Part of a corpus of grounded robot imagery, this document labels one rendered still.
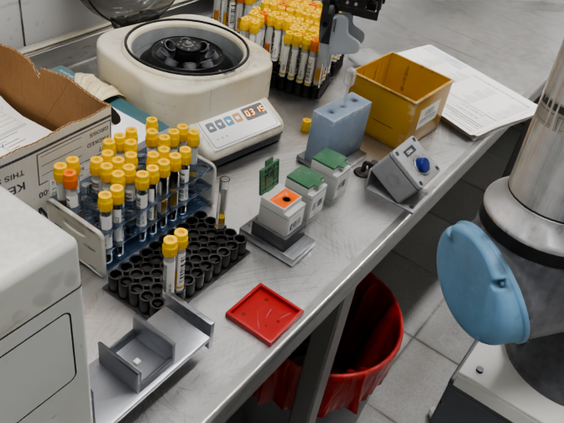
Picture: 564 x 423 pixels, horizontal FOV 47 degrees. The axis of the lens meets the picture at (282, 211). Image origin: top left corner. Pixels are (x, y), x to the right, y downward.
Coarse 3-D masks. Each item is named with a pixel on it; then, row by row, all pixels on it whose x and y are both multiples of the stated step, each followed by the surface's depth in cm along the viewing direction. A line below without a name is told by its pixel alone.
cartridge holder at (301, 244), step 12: (240, 228) 87; (252, 228) 86; (264, 228) 85; (300, 228) 86; (252, 240) 87; (264, 240) 86; (276, 240) 84; (288, 240) 84; (300, 240) 87; (312, 240) 88; (276, 252) 85; (288, 252) 85; (300, 252) 85
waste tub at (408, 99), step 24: (360, 72) 112; (384, 72) 119; (408, 72) 117; (432, 72) 114; (360, 96) 110; (384, 96) 107; (408, 96) 119; (432, 96) 108; (384, 120) 109; (408, 120) 106; (432, 120) 114
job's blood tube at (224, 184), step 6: (222, 180) 81; (228, 180) 80; (222, 186) 80; (228, 186) 81; (222, 192) 81; (228, 192) 82; (222, 198) 82; (222, 204) 82; (222, 210) 83; (216, 216) 84; (222, 216) 83; (216, 222) 84; (222, 222) 84; (222, 228) 85
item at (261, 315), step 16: (256, 288) 80; (240, 304) 78; (256, 304) 79; (272, 304) 79; (288, 304) 79; (240, 320) 76; (256, 320) 77; (272, 320) 77; (288, 320) 78; (256, 336) 75; (272, 336) 75
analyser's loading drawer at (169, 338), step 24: (168, 312) 71; (192, 312) 69; (144, 336) 66; (168, 336) 68; (192, 336) 69; (96, 360) 65; (120, 360) 62; (144, 360) 66; (168, 360) 65; (96, 384) 63; (120, 384) 63; (144, 384) 63; (96, 408) 61; (120, 408) 61
